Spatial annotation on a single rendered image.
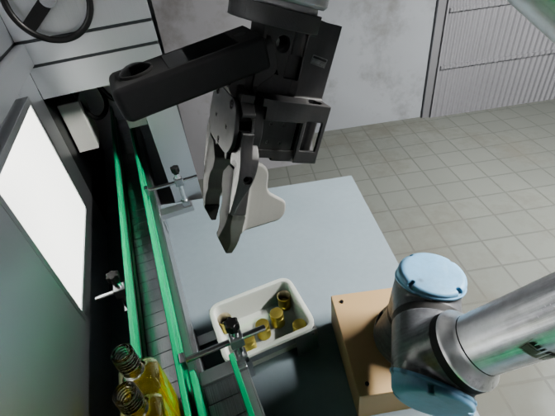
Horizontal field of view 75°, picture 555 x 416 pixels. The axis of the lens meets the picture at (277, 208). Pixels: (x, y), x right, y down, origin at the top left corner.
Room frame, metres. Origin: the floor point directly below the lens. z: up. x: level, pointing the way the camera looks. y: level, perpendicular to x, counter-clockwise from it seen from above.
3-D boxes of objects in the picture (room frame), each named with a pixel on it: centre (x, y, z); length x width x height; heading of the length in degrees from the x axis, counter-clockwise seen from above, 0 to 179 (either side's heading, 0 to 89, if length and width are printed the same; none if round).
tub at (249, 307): (0.54, 0.08, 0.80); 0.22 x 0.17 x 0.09; 108
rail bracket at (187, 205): (1.01, 0.33, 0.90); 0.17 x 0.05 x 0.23; 108
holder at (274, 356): (0.53, 0.10, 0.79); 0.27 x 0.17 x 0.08; 108
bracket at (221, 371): (0.40, 0.15, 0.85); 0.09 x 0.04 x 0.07; 108
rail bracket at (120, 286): (0.57, 0.40, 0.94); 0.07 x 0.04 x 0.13; 108
